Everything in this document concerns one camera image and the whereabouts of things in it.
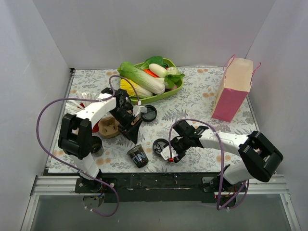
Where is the black coffee cup lid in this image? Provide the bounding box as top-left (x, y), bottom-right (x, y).
top-left (153, 139), bottom-right (168, 155)

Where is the dark paper coffee cup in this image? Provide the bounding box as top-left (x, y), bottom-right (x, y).
top-left (127, 144), bottom-right (149, 168)

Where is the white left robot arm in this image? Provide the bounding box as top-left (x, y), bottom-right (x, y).
top-left (58, 88), bottom-right (147, 193)

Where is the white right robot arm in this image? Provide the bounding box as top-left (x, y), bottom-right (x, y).
top-left (168, 119), bottom-right (283, 192)

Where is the floral patterned table mat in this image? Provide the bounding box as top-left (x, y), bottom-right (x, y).
top-left (48, 66), bottom-right (270, 173)

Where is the brown cardboard cup carrier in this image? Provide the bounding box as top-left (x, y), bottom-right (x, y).
top-left (98, 116), bottom-right (120, 139)

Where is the yellow napa cabbage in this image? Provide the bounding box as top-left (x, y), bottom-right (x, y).
top-left (120, 79), bottom-right (153, 99)

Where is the green napa cabbage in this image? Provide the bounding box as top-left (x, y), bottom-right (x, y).
top-left (117, 62), bottom-right (165, 95)

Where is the orange carrot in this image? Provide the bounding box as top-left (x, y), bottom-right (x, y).
top-left (144, 69), bottom-right (158, 78)

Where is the red holder of straws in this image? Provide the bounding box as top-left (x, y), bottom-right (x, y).
top-left (66, 90), bottom-right (100, 133)

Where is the white radish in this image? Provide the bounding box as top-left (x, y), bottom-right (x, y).
top-left (149, 64), bottom-right (167, 77)

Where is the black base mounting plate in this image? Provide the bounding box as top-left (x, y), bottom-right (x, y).
top-left (74, 172), bottom-right (247, 204)

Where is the green leafy bok choy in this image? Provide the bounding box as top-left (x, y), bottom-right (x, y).
top-left (140, 56), bottom-right (169, 70)

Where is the green vegetable basket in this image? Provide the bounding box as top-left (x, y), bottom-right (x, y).
top-left (117, 56), bottom-right (185, 104)

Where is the pink paper gift bag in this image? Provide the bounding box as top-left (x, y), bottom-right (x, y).
top-left (211, 55), bottom-right (261, 122)

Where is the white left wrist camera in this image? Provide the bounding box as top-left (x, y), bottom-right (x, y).
top-left (132, 105), bottom-right (148, 117)

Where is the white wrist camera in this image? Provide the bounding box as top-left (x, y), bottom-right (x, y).
top-left (132, 105), bottom-right (148, 117)
top-left (160, 146), bottom-right (177, 161)

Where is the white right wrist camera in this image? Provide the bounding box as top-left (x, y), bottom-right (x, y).
top-left (160, 146), bottom-right (177, 161)

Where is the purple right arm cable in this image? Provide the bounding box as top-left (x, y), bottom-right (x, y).
top-left (167, 118), bottom-right (249, 211)

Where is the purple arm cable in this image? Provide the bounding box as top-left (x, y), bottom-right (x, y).
top-left (167, 118), bottom-right (249, 211)
top-left (36, 75), bottom-right (141, 218)

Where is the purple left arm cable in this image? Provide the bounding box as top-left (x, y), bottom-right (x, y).
top-left (36, 75), bottom-right (141, 218)

